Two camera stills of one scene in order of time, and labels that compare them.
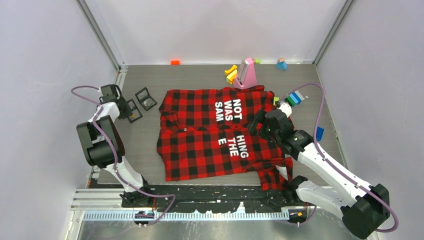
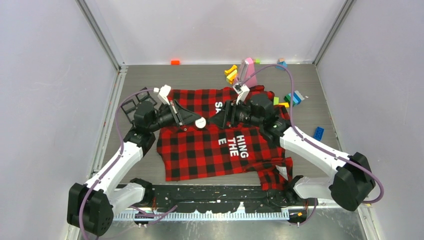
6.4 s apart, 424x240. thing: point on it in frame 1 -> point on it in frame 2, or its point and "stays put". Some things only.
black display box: x=145 y=99 stays put
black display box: x=135 y=114 stays put
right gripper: x=258 y=118 -> x=228 y=115
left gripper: x=128 y=111 -> x=182 y=116
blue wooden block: x=282 y=65 stays put
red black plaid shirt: x=205 y=133 stays put
